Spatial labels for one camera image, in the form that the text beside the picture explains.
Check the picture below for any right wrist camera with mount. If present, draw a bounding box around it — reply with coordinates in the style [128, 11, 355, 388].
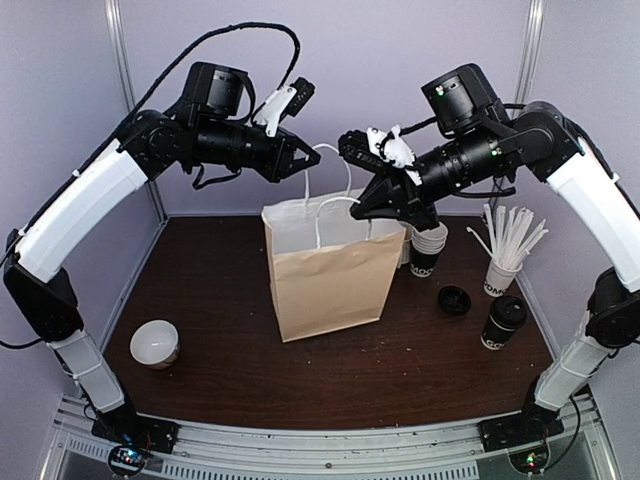
[338, 125, 422, 186]

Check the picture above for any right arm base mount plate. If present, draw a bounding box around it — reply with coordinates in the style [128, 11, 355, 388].
[478, 410, 564, 452]

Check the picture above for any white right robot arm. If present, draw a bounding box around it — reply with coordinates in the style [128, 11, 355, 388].
[338, 63, 639, 442]

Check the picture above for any left aluminium frame post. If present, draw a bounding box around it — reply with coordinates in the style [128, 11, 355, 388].
[104, 0, 167, 223]

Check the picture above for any brown paper takeout bag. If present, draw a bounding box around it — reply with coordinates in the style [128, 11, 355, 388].
[261, 185, 406, 342]

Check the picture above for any stack of black paper cups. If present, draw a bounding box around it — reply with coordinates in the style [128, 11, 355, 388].
[409, 222, 449, 278]

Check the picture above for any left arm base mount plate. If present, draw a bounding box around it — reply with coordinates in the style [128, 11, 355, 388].
[91, 413, 179, 454]

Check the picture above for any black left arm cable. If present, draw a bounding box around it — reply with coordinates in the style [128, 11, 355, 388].
[69, 21, 302, 176]

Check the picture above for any white cup holding straws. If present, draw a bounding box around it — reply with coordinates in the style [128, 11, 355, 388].
[483, 260, 522, 298]

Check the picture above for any black plastic cup lid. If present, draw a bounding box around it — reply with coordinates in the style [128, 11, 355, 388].
[490, 296, 527, 328]

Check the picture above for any aluminium frame post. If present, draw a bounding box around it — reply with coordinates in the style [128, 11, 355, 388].
[104, 0, 167, 223]
[514, 0, 546, 103]

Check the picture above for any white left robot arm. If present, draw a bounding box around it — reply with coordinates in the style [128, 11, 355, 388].
[3, 62, 320, 444]

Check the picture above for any wrapped white straws bundle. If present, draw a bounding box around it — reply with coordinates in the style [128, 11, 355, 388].
[466, 204, 549, 271]

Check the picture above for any aluminium front rail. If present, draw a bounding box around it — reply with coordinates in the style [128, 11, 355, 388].
[35, 393, 622, 479]

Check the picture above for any right aluminium frame post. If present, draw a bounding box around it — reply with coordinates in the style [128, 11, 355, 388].
[514, 0, 546, 103]

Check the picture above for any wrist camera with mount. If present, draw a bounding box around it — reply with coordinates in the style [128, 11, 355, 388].
[251, 77, 316, 138]
[338, 125, 422, 186]

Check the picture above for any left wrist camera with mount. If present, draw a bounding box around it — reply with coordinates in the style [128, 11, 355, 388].
[251, 77, 316, 138]

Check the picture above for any stack of black cup lids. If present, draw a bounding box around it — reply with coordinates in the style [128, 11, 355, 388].
[437, 285, 472, 316]

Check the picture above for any white ceramic bowl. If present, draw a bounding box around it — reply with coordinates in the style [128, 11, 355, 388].
[129, 319, 180, 370]

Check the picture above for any black paper coffee cup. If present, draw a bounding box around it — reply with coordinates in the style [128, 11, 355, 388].
[480, 309, 526, 351]

